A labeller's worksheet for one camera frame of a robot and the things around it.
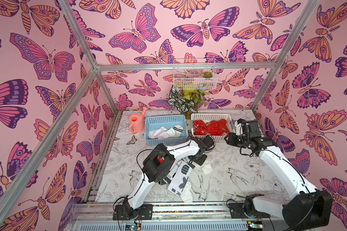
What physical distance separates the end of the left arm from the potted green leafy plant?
243 millimetres

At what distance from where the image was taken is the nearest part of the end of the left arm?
0.69m

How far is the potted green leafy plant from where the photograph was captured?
961 millimetres
